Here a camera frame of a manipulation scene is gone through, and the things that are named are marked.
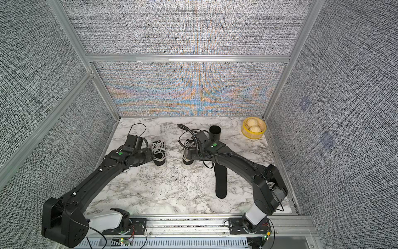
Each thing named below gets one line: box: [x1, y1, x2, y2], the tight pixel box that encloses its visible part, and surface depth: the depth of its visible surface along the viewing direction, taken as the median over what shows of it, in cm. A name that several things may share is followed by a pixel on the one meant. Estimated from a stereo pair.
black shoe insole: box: [214, 162, 228, 199], surface depth 89 cm
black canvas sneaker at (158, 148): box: [151, 139, 168, 170], surface depth 92 cm
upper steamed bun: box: [246, 117, 259, 128], surface depth 112 cm
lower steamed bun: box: [249, 125, 262, 133], surface depth 108 cm
